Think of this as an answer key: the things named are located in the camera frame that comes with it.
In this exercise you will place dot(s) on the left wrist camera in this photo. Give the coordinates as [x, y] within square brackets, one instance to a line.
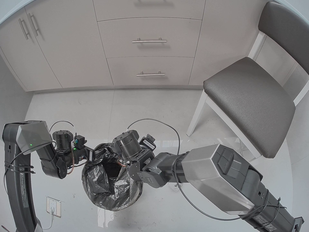
[80, 141]

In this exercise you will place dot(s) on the beige cabinet with drawers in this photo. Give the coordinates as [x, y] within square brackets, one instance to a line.
[149, 20]

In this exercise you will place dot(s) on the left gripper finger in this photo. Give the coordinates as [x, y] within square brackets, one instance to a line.
[101, 152]

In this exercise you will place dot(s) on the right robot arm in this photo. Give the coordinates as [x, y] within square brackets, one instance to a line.
[217, 173]

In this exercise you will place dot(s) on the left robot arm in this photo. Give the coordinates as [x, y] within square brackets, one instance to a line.
[14, 165]

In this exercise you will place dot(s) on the crumpled white printed paper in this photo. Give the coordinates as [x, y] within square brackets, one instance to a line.
[175, 188]

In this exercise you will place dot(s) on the black plastic bag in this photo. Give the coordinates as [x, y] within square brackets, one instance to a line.
[101, 192]

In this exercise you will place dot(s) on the grey padded white chair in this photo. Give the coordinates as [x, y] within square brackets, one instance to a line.
[246, 100]

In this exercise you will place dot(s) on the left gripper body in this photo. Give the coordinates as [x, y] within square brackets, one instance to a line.
[83, 155]

